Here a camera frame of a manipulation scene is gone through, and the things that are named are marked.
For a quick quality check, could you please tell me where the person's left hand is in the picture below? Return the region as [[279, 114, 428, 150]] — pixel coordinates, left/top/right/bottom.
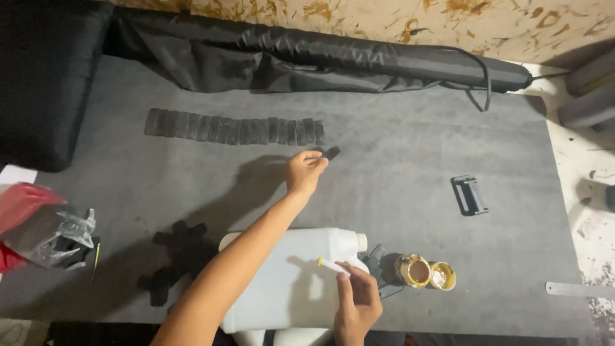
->
[[283, 150, 330, 198]]

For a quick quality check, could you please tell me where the person's right hand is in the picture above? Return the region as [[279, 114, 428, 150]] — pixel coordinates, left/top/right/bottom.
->
[[333, 261, 383, 346]]

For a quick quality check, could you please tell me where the white yellow-tipped glue stick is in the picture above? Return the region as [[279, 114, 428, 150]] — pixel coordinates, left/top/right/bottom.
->
[[316, 257, 352, 277]]

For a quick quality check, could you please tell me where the row of black strips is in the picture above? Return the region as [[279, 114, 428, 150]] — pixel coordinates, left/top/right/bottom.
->
[[144, 108, 327, 147]]

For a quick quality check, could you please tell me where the grey felt mat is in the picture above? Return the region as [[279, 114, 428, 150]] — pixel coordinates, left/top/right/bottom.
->
[[0, 55, 596, 337]]

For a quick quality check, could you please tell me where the long black fabric bag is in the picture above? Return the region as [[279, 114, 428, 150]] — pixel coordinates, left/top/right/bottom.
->
[[103, 6, 535, 112]]

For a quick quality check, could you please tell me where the grey plastic piece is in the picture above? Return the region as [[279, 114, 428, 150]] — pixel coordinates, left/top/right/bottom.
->
[[358, 243, 404, 300]]

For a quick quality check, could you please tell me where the white plastic jerrycan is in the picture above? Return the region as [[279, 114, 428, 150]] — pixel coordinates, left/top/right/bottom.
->
[[218, 227, 371, 334]]

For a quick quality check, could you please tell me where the open glue tin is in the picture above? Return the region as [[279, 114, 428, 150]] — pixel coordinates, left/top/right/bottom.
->
[[395, 254, 431, 288]]

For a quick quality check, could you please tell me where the black plastic buckle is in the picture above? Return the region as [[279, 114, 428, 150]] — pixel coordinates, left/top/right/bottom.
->
[[450, 175, 490, 217]]

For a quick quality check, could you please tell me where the pile of black strips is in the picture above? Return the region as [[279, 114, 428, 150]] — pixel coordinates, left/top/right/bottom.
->
[[137, 220, 219, 308]]

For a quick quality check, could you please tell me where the glue tin lid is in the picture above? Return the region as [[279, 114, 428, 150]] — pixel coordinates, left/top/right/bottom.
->
[[429, 261, 457, 291]]

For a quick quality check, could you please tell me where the clear plastic bag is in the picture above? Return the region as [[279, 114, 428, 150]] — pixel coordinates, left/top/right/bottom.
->
[[2, 204, 97, 269]]

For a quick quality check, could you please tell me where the black cushion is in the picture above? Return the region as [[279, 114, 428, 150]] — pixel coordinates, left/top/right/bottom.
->
[[0, 0, 113, 173]]

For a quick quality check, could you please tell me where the metal ruler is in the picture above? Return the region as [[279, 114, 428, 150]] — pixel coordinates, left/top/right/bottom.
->
[[545, 282, 615, 300]]

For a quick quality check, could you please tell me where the red plastic bag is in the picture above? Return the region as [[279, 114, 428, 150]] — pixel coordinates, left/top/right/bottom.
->
[[0, 183, 68, 274]]

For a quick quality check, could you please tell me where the yellow-handled thin tool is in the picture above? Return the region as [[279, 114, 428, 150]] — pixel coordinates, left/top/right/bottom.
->
[[90, 243, 102, 282]]

